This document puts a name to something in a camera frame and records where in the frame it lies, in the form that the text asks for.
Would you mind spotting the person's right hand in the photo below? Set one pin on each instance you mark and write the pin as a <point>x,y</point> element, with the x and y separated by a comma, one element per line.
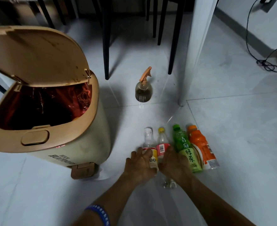
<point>176,167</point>

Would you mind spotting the person's left hand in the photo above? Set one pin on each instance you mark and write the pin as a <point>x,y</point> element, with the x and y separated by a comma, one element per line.
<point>138,168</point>

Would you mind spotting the person's left fingers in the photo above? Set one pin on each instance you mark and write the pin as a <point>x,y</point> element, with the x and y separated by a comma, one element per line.
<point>140,155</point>

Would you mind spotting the person's right fingers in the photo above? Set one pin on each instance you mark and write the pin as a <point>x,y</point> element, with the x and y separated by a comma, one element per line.
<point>169,155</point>

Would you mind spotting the clear bottle yellow cap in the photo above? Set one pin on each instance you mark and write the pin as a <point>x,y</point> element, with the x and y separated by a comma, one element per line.
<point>162,141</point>

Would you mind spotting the clear bottle white cap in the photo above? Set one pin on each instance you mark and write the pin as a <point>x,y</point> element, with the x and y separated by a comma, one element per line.
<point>148,141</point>

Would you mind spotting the person's right forearm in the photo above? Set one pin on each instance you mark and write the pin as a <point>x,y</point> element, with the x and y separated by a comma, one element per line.
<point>211,204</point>

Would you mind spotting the person's left forearm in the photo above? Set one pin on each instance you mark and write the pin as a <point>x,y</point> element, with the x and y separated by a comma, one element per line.
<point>115,200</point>

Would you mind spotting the green tea bottle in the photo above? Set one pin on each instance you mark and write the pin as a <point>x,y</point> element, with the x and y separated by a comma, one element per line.
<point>185,145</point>

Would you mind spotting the orange juice bottle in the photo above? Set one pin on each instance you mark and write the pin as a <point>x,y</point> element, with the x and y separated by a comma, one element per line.
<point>200,144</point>

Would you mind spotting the brown spray bottle orange nozzle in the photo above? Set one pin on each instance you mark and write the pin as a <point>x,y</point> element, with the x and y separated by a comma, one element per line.
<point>143,91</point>

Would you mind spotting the blue wristband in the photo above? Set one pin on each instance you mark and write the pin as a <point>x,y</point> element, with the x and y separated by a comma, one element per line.
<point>100,213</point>

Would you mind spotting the red plastic bin liner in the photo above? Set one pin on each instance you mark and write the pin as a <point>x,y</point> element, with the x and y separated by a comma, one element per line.
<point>46,105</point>

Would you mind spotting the white table leg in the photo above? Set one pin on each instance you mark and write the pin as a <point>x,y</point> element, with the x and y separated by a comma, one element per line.
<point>195,49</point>

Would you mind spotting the black chair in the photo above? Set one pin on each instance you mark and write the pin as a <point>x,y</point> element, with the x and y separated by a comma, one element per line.
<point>106,44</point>
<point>46,14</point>

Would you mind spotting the beige trash can lid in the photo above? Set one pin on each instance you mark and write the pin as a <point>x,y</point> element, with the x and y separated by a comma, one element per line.
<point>37,56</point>

